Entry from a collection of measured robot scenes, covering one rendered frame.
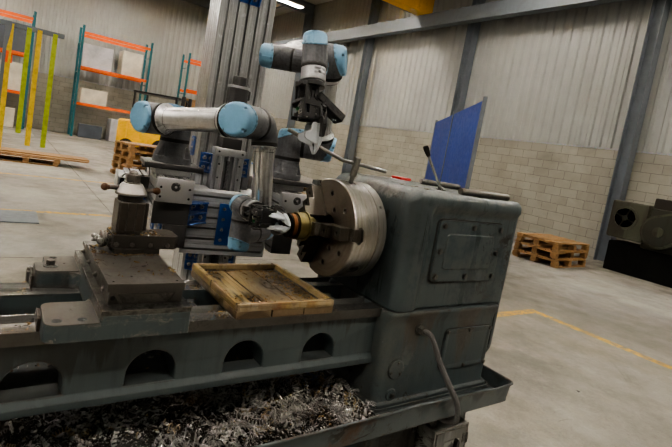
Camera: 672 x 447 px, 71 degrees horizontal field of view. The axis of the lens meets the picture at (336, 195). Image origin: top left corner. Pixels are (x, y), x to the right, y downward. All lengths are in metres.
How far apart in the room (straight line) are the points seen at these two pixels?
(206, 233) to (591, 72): 11.42
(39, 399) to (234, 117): 0.94
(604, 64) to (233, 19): 11.03
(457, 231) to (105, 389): 1.10
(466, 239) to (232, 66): 1.26
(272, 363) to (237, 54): 1.38
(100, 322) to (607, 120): 11.78
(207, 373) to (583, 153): 11.47
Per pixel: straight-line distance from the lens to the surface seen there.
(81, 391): 1.24
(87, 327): 1.09
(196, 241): 2.05
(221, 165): 2.14
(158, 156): 1.99
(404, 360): 1.64
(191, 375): 1.30
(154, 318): 1.12
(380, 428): 1.55
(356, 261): 1.44
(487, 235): 1.75
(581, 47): 13.08
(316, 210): 1.50
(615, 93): 12.37
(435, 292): 1.64
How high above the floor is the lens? 1.33
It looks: 5 degrees down
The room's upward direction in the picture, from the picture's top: 10 degrees clockwise
